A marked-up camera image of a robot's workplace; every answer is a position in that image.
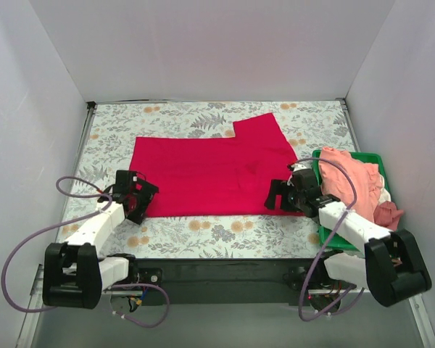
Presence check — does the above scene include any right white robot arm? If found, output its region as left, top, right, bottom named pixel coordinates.
left=265, top=165, right=432, bottom=307

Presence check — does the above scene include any magenta red t-shirt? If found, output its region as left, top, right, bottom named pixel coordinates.
left=129, top=113, right=297, bottom=218

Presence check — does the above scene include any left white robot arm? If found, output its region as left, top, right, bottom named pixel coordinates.
left=43, top=170, right=160, bottom=309

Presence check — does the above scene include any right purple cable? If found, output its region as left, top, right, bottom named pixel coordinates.
left=286, top=157, right=367, bottom=323

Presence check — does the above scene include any floral patterned table mat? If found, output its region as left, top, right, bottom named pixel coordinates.
left=57, top=100, right=356, bottom=258

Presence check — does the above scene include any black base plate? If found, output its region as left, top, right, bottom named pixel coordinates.
left=97, top=257, right=334, bottom=305

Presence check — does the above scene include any green plastic bin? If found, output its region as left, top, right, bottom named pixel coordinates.
left=312, top=152, right=390, bottom=252

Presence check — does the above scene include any dusty rose t-shirt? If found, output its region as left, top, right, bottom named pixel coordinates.
left=373, top=201, right=405, bottom=231

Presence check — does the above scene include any salmon pink t-shirt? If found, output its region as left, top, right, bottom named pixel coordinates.
left=318, top=147, right=381, bottom=222

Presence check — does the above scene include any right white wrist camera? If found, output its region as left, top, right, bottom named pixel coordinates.
left=288, top=163, right=307, bottom=173

